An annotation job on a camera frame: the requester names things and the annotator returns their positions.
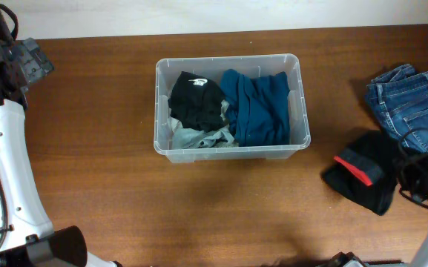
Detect black shorts with red stripe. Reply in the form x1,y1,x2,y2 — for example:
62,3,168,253
321,131,398,216

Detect dark blue jeans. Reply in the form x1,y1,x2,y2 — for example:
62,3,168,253
365,64,428,153

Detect light blue jeans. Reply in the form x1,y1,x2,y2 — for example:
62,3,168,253
168,100,239,149

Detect black Nike shirt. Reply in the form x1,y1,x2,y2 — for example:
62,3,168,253
168,71,225,132

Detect teal shirt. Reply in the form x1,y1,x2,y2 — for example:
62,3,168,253
220,69,290,147

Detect clear plastic storage bin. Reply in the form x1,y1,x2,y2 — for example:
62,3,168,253
154,53,311,163

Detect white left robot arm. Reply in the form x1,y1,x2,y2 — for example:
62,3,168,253
0,3,118,267

